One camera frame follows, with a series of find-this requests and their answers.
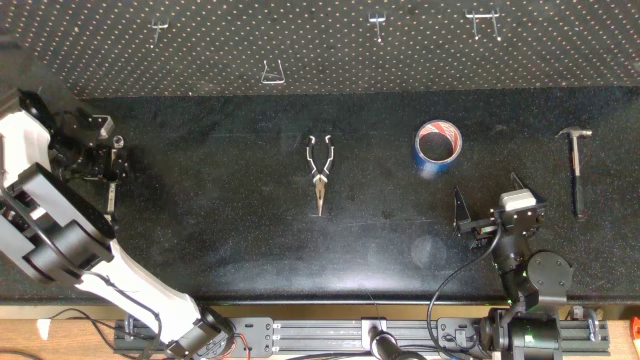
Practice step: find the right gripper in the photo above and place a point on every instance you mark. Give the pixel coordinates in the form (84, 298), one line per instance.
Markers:
(522, 222)

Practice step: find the roll of blue tape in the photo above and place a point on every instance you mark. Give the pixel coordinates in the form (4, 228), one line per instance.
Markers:
(425, 162)

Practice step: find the black and white pliers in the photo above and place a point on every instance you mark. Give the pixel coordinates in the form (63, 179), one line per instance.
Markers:
(320, 195)

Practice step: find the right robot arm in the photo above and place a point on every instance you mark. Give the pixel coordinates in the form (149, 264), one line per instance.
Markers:
(550, 275)

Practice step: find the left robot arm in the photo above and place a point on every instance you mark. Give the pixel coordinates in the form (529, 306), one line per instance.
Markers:
(140, 295)

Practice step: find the black pegboard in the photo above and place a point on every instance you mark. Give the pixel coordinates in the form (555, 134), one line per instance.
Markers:
(450, 60)

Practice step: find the hammer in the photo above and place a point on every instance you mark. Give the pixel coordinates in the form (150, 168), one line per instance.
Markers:
(576, 160)

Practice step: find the metal hook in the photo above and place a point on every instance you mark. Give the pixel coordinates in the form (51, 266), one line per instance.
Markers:
(482, 15)
(272, 80)
(158, 26)
(377, 20)

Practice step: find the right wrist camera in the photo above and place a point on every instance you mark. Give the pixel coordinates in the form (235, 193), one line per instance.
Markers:
(517, 200)

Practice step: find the mounting rail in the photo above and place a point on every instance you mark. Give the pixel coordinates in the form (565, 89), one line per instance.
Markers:
(325, 335)

